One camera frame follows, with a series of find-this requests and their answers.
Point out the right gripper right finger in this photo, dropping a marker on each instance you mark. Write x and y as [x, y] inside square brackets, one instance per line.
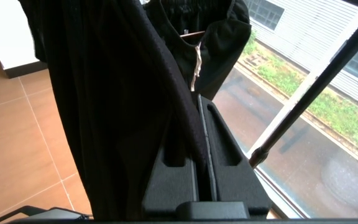
[235, 183]

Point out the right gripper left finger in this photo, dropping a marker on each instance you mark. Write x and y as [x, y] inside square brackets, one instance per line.
[169, 183]

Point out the black garment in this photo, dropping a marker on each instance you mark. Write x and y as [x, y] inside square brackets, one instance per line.
[104, 93]

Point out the black shorts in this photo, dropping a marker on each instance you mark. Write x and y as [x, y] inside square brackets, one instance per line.
[225, 46]

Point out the pink clothes hanger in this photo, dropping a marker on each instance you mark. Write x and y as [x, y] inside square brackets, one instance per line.
[193, 33]

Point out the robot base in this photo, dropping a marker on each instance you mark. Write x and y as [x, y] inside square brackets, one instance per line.
[54, 214]

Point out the black clothes rack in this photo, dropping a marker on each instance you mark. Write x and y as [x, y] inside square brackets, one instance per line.
[306, 96]

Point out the window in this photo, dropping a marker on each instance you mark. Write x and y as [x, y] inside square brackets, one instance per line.
[322, 140]

